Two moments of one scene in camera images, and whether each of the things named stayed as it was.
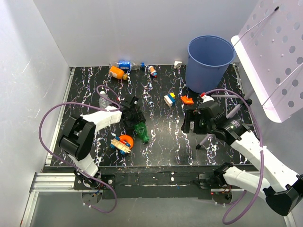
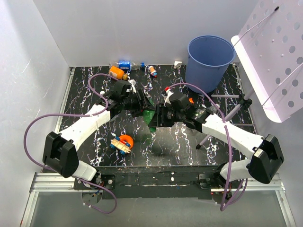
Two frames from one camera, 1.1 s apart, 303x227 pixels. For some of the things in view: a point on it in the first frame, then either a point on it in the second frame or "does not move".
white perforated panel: x=270 y=41 does not move
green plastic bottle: x=142 y=131 → x=147 y=115
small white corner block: x=177 y=64 does not move
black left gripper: x=139 y=118 → x=144 y=102
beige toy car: x=122 y=147 does not move
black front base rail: x=148 y=182 does not move
